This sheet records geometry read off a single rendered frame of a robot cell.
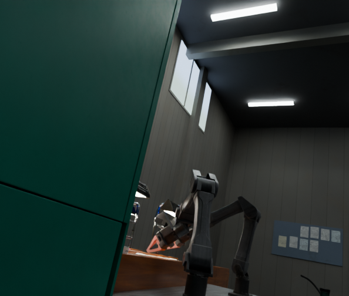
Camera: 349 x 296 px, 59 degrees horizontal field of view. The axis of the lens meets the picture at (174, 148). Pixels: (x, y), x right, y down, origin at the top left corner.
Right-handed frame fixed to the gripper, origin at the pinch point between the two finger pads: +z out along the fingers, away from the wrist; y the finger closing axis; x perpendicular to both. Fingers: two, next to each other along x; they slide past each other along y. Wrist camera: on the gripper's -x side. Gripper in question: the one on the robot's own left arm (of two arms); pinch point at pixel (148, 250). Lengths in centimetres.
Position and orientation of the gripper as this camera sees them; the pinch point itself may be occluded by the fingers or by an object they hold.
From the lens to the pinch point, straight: 141.9
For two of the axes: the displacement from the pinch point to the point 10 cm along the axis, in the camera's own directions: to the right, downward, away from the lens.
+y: -3.2, -3.7, -8.7
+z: -8.3, 5.6, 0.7
